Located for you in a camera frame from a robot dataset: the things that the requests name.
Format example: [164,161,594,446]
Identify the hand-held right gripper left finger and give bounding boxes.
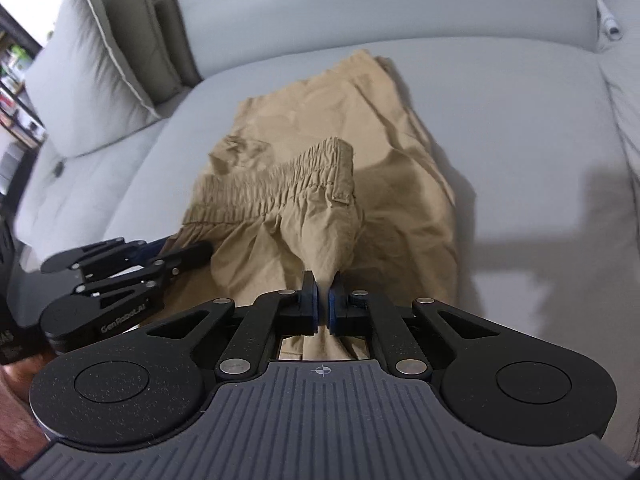
[147,270,320,380]

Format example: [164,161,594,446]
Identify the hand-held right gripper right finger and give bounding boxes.
[329,270,499,379]

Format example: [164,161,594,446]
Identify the grey sofa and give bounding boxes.
[14,0,640,413]

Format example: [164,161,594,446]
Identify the large grey pillow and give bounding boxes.
[23,0,162,159]

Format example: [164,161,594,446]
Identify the khaki pants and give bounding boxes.
[180,48,460,362]

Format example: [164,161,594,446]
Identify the person's left forearm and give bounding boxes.
[0,359,47,442]

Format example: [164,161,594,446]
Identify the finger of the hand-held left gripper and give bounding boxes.
[41,236,167,276]
[74,240,214,297]

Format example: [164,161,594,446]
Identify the small grey pillow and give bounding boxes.
[97,0,184,104]

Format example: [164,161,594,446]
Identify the metal storage shelf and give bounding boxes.
[0,4,49,197]

